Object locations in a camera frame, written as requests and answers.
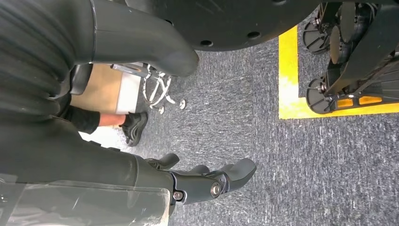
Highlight person's leg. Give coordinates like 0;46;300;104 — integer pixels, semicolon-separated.
61;105;149;148

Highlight white panel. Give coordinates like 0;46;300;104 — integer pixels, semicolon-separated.
115;73;142;116

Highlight black round plate with holes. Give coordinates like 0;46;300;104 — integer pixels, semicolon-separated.
124;0;323;52

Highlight brown panel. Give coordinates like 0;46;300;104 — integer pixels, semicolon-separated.
71;64;123;115

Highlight black wheeled stand orange reflectors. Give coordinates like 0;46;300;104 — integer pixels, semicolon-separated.
302;0;399;115

